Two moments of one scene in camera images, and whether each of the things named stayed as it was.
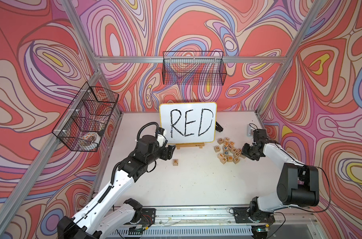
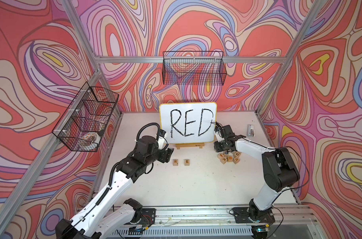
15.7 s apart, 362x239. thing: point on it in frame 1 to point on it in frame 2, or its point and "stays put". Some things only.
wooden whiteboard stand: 200,145 stays put
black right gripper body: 250,152 to 221,146
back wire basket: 194,67 stays put
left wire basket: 82,122 stays put
